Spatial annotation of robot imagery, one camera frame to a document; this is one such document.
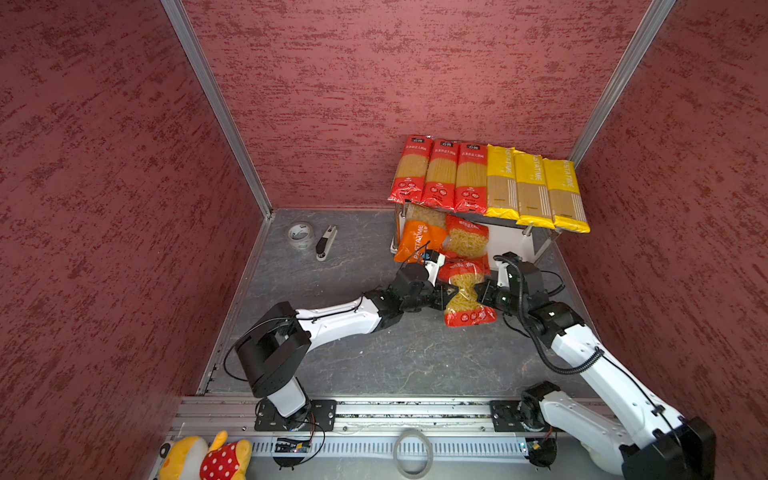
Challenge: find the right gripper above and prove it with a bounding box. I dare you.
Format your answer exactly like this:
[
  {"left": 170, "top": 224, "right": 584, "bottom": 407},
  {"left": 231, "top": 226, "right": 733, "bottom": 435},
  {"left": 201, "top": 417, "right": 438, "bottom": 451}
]
[{"left": 471, "top": 279, "right": 526, "bottom": 318}]

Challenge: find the red fusilli bag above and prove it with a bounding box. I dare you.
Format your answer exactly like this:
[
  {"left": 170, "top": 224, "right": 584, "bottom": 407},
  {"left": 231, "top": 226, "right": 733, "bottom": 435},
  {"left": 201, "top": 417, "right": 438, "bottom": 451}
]
[
  {"left": 441, "top": 215, "right": 490, "bottom": 260},
  {"left": 438, "top": 259, "right": 497, "bottom": 328}
]

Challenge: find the orange macaroni bag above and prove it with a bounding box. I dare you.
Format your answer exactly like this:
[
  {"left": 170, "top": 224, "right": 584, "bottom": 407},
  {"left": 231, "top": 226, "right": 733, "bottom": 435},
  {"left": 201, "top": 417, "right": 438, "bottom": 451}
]
[{"left": 394, "top": 204, "right": 448, "bottom": 263}]

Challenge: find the yellow spaghetti bag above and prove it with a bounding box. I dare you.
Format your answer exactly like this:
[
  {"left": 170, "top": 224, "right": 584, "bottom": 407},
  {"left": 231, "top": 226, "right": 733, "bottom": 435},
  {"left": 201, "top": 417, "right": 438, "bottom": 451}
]
[
  {"left": 543, "top": 159, "right": 591, "bottom": 234},
  {"left": 513, "top": 150, "right": 555, "bottom": 229}
]

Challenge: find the yellow spaghetti bag crosswise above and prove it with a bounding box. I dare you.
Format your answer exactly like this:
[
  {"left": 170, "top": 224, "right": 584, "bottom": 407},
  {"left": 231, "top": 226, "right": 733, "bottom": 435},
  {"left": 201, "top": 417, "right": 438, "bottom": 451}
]
[{"left": 486, "top": 145, "right": 520, "bottom": 221}]

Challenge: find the red spaghetti bag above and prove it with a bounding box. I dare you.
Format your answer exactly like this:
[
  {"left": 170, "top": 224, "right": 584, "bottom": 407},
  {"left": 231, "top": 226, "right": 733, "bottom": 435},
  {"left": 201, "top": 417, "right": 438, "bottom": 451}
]
[
  {"left": 388, "top": 135, "right": 434, "bottom": 204},
  {"left": 454, "top": 142, "right": 487, "bottom": 215},
  {"left": 421, "top": 140, "right": 460, "bottom": 211}
]

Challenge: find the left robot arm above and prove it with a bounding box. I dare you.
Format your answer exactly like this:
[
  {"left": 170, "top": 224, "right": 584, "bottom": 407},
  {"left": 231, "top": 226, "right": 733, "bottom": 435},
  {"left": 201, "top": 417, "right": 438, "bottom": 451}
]
[{"left": 229, "top": 262, "right": 459, "bottom": 431}]

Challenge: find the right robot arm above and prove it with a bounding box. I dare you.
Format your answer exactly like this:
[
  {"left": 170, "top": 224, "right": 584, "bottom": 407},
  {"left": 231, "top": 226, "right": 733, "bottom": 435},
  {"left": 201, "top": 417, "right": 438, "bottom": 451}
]
[{"left": 476, "top": 252, "right": 716, "bottom": 479}]

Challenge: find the white two-tier shelf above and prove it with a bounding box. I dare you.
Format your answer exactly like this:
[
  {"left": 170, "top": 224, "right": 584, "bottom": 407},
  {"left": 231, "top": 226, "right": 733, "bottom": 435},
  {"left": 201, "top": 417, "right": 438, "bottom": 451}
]
[{"left": 390, "top": 203, "right": 566, "bottom": 269}]

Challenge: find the black white stapler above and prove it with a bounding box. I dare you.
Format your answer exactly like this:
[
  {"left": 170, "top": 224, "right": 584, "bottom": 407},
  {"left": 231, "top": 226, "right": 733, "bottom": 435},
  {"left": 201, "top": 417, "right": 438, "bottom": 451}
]
[{"left": 315, "top": 225, "right": 338, "bottom": 261}]

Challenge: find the yellow plush toy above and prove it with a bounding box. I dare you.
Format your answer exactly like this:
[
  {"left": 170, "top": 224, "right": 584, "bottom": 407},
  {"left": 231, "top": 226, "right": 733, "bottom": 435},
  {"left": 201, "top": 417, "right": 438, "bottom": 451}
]
[{"left": 155, "top": 431, "right": 253, "bottom": 480}]

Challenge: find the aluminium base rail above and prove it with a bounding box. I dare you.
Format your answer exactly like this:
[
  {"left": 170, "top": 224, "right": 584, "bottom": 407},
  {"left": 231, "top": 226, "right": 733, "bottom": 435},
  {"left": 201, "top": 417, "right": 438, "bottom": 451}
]
[{"left": 167, "top": 394, "right": 661, "bottom": 463}]

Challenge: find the grey ring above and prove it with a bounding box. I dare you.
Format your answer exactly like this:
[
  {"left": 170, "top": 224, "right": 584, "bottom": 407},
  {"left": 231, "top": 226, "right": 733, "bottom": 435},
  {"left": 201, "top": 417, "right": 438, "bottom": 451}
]
[{"left": 392, "top": 428, "right": 435, "bottom": 480}]

